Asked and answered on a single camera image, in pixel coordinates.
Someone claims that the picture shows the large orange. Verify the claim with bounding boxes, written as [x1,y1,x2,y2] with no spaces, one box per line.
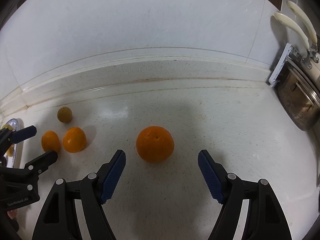
[6,145,14,158]

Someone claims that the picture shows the person right hand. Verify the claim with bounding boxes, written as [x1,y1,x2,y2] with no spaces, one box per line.
[7,209,17,225]

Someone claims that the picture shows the small brownish green fruit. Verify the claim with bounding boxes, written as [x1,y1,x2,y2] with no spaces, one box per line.
[57,107,73,123]

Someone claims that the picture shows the steel pot on rack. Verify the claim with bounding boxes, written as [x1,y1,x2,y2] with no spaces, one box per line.
[276,62,319,131]

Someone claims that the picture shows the blue white porcelain plate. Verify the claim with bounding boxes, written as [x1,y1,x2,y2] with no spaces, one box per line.
[4,117,25,169]

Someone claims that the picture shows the white dish rack bracket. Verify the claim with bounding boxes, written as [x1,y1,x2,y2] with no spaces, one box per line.
[268,43,292,88]

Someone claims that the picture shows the small orange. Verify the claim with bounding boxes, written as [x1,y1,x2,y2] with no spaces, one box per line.
[62,127,87,153]
[41,131,61,152]

